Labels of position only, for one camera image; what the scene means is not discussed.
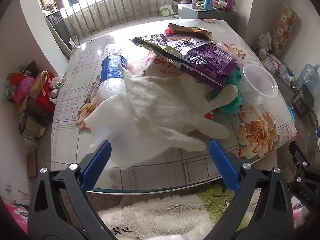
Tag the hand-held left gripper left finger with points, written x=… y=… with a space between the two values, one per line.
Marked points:
x=100 y=155

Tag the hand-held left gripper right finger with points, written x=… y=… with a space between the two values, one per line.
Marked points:
x=222 y=162

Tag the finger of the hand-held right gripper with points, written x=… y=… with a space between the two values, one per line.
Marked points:
x=303 y=180

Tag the green plastic bag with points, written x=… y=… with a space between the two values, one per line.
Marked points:
x=232 y=105

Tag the blue label water bottle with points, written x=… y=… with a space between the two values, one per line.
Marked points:
x=112 y=65

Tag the purple snack bag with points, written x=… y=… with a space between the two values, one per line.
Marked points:
x=207 y=60

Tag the white paper towel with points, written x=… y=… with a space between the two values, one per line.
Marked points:
x=112 y=125

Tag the green fluffy rug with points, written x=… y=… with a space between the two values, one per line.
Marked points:
x=220 y=197

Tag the green cardboard box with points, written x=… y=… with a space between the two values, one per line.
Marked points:
x=31 y=126

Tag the red shopping bag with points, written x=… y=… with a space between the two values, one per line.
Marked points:
x=46 y=100

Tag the black rice cooker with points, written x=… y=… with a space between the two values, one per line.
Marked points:
x=303 y=100

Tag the white fluffy rug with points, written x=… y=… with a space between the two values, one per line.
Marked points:
x=155 y=217

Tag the white cloth glove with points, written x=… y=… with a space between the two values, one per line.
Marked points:
x=162 y=100

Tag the clear plastic cup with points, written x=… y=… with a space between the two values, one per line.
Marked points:
x=257 y=85

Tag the brown paper bag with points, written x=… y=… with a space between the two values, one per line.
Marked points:
x=36 y=87

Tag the pink plastic bag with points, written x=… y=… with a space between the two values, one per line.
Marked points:
x=22 y=90

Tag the pink floral cloth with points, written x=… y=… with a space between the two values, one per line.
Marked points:
x=17 y=216

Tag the large clear water jug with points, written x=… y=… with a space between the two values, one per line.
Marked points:
x=308 y=76

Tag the crumpled clear plastic bottles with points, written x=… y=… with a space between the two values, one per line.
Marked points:
x=287 y=75

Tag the peach printed plastic bag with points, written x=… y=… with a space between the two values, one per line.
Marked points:
x=160 y=66

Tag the stack of printed leaflets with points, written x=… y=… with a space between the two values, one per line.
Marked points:
x=270 y=61

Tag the pink floral clear wrapper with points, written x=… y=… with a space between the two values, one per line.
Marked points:
x=233 y=50

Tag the white plastic bag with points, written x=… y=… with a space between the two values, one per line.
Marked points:
x=264 y=41

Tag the yellow gold snack packet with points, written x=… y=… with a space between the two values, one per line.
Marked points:
x=190 y=31

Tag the metal window railing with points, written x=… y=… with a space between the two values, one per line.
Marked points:
x=105 y=10

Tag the brown patterned box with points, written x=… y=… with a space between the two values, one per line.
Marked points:
x=285 y=30

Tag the white green paper bag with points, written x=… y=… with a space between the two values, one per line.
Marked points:
x=166 y=10

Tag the blue plastic bottle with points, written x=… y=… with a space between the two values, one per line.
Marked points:
x=208 y=1

